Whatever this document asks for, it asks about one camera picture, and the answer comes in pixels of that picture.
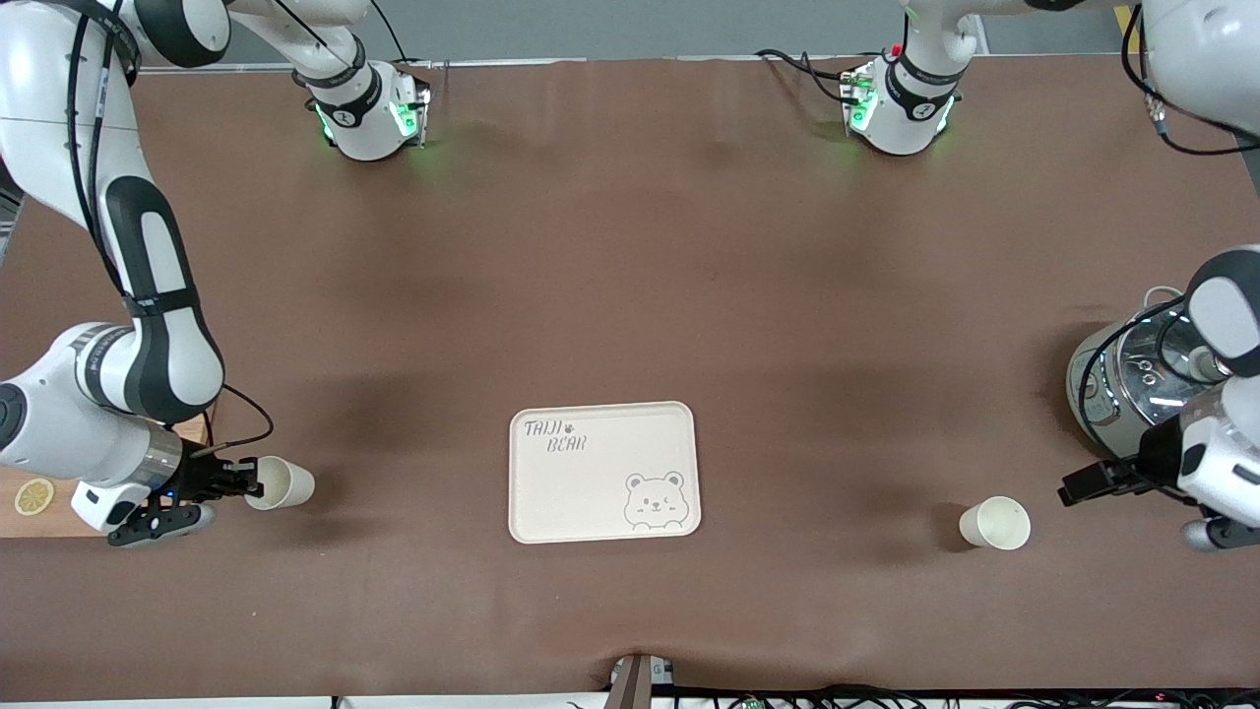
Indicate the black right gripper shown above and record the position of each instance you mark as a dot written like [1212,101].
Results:
[200,477]

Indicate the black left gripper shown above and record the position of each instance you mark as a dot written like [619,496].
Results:
[1150,463]

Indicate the white IKEA cup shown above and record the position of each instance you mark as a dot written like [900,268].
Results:
[996,524]
[290,484]

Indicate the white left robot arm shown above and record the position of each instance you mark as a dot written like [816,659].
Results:
[901,118]

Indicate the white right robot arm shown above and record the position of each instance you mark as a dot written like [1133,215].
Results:
[197,364]

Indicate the pale green electric pot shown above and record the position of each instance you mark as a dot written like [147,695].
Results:
[1102,423]

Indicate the glass lid with gold knob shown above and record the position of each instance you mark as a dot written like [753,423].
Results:
[1147,379]

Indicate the wooden cutting board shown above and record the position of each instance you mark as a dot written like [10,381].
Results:
[59,524]

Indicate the lemon slice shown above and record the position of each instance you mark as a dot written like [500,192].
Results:
[33,496]

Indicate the white bear print tray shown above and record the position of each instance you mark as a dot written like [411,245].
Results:
[600,483]

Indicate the brown table mat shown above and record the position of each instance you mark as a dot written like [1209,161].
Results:
[630,246]

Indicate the aluminium camera mount post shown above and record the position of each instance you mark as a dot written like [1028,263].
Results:
[638,684]

